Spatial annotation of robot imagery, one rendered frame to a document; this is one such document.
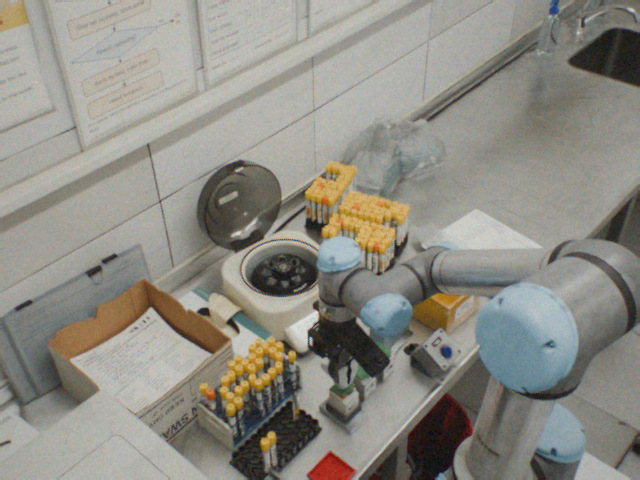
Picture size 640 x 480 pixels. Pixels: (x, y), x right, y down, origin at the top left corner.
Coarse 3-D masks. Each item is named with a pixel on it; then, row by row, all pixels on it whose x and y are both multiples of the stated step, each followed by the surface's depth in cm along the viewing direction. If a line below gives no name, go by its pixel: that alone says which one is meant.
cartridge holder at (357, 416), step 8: (328, 400) 157; (320, 408) 156; (328, 408) 154; (336, 408) 152; (360, 408) 154; (328, 416) 155; (336, 416) 153; (344, 416) 151; (352, 416) 153; (360, 416) 154; (344, 424) 152; (352, 424) 152; (360, 424) 153; (352, 432) 152
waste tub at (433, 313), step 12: (432, 300) 167; (444, 300) 180; (456, 300) 180; (468, 300) 171; (420, 312) 173; (432, 312) 170; (444, 312) 167; (456, 312) 169; (468, 312) 174; (432, 324) 172; (444, 324) 169; (456, 324) 172
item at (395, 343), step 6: (408, 324) 171; (402, 330) 169; (408, 330) 172; (372, 336) 165; (378, 336) 164; (396, 336) 168; (402, 336) 171; (408, 336) 171; (384, 342) 164; (390, 342) 167; (396, 342) 169; (402, 342) 169; (390, 348) 168; (396, 348) 168
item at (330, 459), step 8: (328, 456) 148; (336, 456) 147; (320, 464) 147; (328, 464) 147; (336, 464) 147; (344, 464) 146; (312, 472) 145; (320, 472) 146; (328, 472) 145; (336, 472) 145; (344, 472) 145; (352, 472) 145
